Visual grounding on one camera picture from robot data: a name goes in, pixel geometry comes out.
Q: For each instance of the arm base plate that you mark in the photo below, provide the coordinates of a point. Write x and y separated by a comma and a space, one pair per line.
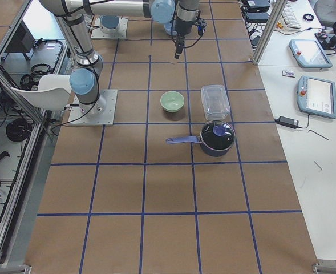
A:
100, 31
102, 113

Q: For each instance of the black power adapter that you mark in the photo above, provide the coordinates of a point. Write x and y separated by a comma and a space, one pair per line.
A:
287, 122

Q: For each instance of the white keyboard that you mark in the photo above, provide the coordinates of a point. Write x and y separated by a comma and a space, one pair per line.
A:
289, 20

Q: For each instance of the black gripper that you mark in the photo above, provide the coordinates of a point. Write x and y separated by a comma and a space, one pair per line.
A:
183, 27

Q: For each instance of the glass saucepan lid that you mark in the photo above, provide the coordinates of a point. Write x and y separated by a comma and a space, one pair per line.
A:
216, 128

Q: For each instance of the green bowl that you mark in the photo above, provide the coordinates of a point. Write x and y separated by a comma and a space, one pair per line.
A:
172, 101

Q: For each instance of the blue bowl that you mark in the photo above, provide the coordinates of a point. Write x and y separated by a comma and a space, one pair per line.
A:
170, 29

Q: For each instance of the teach pendant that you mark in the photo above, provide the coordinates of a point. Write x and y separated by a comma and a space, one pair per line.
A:
316, 96
309, 54

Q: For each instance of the white chair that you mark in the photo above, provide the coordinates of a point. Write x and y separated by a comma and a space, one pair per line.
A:
52, 94

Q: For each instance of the clear plastic container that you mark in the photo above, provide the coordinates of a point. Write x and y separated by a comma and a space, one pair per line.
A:
215, 102

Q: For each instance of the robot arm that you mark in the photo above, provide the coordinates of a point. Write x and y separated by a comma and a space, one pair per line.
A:
182, 15

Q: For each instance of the aluminium frame post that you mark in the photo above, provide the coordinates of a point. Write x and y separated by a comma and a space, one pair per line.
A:
268, 30

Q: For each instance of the dark blue saucepan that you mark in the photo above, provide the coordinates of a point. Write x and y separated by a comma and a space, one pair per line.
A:
212, 146

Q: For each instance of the upper teach pendant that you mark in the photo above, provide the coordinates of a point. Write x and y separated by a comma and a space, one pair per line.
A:
309, 54

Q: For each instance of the lower teach pendant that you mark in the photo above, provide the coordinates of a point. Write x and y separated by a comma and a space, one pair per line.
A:
316, 96

